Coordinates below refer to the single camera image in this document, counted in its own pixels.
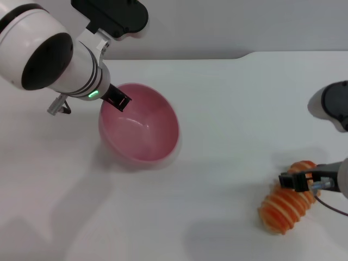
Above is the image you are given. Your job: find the pink plastic bowl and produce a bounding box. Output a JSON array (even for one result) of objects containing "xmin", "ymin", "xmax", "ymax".
[{"xmin": 98, "ymin": 83, "xmax": 181, "ymax": 165}]

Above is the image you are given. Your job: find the arm cable with plug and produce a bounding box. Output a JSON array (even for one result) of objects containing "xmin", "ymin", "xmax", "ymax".
[
  {"xmin": 47, "ymin": 94, "xmax": 72, "ymax": 115},
  {"xmin": 311, "ymin": 178, "xmax": 348, "ymax": 218}
]

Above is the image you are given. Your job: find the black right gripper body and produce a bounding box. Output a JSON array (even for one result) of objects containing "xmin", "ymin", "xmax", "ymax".
[{"xmin": 308, "ymin": 161, "xmax": 343, "ymax": 192}]

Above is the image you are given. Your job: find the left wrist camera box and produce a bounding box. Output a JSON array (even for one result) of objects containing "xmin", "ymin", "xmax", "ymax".
[{"xmin": 70, "ymin": 0, "xmax": 150, "ymax": 39}]

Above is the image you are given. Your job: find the right arm cable with plug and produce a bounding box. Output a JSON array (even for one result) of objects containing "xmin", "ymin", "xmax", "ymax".
[{"xmin": 311, "ymin": 178, "xmax": 348, "ymax": 218}]

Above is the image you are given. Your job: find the orange striped bread loaf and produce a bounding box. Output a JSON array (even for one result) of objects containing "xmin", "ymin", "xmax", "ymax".
[{"xmin": 257, "ymin": 160, "xmax": 322, "ymax": 235}]

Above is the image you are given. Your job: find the left arm cable with plug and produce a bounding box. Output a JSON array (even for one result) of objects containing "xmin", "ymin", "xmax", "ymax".
[{"xmin": 47, "ymin": 94, "xmax": 72, "ymax": 115}]

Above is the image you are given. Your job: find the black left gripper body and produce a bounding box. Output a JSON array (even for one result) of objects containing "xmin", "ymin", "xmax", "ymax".
[{"xmin": 102, "ymin": 83, "xmax": 120, "ymax": 100}]

